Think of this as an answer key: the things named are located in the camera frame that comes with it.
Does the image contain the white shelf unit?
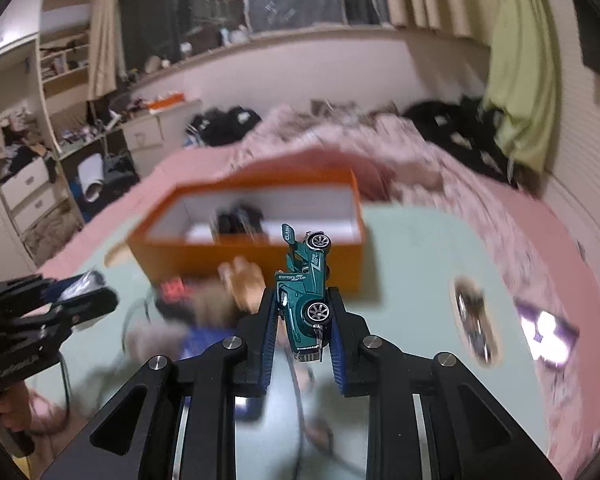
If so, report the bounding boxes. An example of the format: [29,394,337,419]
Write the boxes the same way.
[0,25,102,262]

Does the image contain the small dark toy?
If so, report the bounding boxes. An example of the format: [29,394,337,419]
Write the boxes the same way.
[452,277,499,364]

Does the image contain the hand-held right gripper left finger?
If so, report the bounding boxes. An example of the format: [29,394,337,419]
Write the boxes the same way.
[40,287,286,480]

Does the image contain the white drawer cabinet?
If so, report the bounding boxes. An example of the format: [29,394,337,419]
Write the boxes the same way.
[122,100,204,164]

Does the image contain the orange item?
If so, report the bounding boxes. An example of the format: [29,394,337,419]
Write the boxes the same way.
[147,92,186,111]

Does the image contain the white purple packet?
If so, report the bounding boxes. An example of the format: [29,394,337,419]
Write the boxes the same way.
[514,300,579,367]

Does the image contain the lime green curtain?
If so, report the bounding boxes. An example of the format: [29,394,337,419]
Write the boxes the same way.
[482,0,566,177]

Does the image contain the pile of black clothes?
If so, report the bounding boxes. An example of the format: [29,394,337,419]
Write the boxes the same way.
[402,95,522,189]

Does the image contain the light green desktop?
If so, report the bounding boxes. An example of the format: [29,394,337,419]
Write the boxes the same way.
[30,200,556,480]

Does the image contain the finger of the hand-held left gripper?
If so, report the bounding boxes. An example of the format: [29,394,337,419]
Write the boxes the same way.
[22,287,120,342]
[50,270,107,307]

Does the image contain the black cable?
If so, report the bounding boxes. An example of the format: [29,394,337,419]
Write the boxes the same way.
[279,345,362,477]

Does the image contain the pink bedding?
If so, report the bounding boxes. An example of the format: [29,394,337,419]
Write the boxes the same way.
[40,102,600,471]

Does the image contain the green toy car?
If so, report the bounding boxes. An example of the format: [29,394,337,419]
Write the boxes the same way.
[276,222,333,364]

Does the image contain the orange cardboard box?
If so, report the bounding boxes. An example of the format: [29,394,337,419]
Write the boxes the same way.
[126,167,366,292]

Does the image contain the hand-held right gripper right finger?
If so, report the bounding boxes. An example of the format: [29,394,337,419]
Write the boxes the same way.
[325,285,563,480]

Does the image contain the red item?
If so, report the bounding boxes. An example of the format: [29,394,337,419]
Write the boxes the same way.
[157,277,192,307]

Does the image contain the brown plush toy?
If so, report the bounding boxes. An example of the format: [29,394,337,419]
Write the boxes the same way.
[190,257,272,327]

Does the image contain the person's left hand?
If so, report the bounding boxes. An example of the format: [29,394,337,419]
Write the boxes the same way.
[0,380,40,442]

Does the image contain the black item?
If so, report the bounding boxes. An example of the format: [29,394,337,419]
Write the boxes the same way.
[212,205,272,237]

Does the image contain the white bag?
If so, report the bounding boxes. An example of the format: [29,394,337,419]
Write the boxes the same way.
[75,152,106,202]

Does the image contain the black bag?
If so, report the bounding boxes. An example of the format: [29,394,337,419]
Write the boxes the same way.
[187,106,264,149]

